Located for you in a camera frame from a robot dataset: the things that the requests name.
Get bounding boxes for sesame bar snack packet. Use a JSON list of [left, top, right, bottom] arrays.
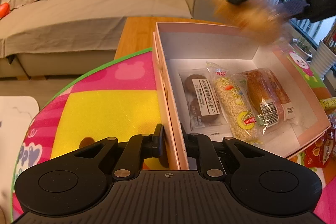
[[207, 62, 261, 143]]

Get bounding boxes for blurred golden pastry packet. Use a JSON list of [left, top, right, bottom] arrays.
[[213, 0, 285, 44]]

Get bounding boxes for brown cookie clear packet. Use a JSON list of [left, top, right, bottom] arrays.
[[178, 69, 227, 140]]

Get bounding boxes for brown bread clear packet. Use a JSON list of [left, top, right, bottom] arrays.
[[234, 68, 295, 134]]

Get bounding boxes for pink cardboard box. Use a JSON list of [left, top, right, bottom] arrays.
[[153, 22, 330, 169]]

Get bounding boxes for white ribbed plant pot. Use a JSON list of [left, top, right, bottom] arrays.
[[310, 40, 336, 78]]

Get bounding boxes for colourful cartoon play mat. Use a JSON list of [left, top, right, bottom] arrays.
[[13, 48, 326, 223]]

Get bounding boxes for red snack bag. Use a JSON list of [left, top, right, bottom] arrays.
[[304, 128, 335, 168]]

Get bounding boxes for beige covered sofa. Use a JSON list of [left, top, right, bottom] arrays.
[[1, 0, 214, 79]]

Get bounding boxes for orange ball toy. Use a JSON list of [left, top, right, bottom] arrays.
[[0, 3, 10, 19]]

